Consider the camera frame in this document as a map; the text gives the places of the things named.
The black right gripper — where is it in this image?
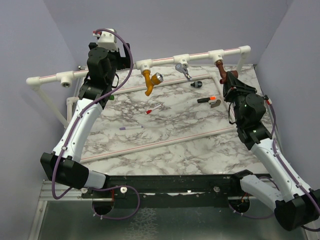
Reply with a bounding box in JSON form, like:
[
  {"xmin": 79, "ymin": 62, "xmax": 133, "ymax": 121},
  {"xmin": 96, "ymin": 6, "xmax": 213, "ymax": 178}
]
[{"xmin": 221, "ymin": 73, "xmax": 256, "ymax": 126}]

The brown water faucet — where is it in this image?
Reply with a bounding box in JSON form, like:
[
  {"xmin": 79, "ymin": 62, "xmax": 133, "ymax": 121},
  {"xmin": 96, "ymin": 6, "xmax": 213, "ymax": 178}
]
[{"xmin": 215, "ymin": 60, "xmax": 239, "ymax": 85}]

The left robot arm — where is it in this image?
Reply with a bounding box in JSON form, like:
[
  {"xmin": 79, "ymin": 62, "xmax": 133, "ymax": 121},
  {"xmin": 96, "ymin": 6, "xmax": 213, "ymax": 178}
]
[{"xmin": 40, "ymin": 43, "xmax": 133, "ymax": 198}]

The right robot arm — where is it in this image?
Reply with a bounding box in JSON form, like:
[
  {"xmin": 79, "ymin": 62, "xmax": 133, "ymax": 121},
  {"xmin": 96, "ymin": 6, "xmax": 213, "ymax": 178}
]
[{"xmin": 221, "ymin": 71, "xmax": 320, "ymax": 231}]

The orange water faucet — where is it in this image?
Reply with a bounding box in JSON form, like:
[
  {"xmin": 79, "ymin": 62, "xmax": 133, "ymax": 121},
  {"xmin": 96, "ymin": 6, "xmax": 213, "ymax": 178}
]
[{"xmin": 142, "ymin": 69, "xmax": 164, "ymax": 96}]

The grey silver water faucet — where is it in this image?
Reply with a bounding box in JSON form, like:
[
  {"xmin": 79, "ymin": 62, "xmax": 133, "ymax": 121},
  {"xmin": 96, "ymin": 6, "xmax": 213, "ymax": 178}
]
[{"xmin": 175, "ymin": 62, "xmax": 192, "ymax": 82}]

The black orange highlighter marker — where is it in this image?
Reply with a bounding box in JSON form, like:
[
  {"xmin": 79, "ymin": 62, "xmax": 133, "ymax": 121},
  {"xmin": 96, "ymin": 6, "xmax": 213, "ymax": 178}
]
[{"xmin": 197, "ymin": 96, "xmax": 217, "ymax": 104}]

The beige mini stapler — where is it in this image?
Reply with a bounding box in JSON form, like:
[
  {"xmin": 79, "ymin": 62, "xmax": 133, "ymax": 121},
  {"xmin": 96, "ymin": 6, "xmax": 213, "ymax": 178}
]
[{"xmin": 208, "ymin": 99, "xmax": 221, "ymax": 108}]

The red white marker pen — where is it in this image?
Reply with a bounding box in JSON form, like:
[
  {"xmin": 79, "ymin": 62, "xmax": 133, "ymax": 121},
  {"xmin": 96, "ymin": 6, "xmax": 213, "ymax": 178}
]
[{"xmin": 145, "ymin": 104, "xmax": 162, "ymax": 115}]

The purple white marker pen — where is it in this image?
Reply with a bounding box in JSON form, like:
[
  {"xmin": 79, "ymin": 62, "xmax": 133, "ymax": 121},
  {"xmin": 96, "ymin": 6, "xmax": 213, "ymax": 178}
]
[{"xmin": 119, "ymin": 125, "xmax": 144, "ymax": 131}]

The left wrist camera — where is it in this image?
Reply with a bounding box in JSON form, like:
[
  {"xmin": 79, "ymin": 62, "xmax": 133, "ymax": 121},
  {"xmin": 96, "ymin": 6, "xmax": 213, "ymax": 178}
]
[{"xmin": 93, "ymin": 30, "xmax": 118, "ymax": 52}]

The dark grey hose nozzle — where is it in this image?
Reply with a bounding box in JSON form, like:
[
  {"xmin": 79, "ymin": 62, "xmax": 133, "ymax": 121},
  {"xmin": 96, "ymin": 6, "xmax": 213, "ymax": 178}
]
[{"xmin": 190, "ymin": 81, "xmax": 203, "ymax": 88}]

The white pvc pipe frame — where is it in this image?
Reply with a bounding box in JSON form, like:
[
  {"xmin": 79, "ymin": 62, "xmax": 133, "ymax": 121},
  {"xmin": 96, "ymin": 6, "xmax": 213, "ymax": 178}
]
[{"xmin": 25, "ymin": 44, "xmax": 252, "ymax": 163}]

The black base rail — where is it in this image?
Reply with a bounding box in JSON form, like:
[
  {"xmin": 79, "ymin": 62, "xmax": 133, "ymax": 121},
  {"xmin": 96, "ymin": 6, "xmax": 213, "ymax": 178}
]
[{"xmin": 81, "ymin": 171, "xmax": 245, "ymax": 209}]

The aluminium table frame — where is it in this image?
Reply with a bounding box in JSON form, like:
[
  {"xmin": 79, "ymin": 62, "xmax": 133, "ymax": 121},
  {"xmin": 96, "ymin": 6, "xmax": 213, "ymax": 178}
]
[{"xmin": 27, "ymin": 64, "xmax": 313, "ymax": 240}]

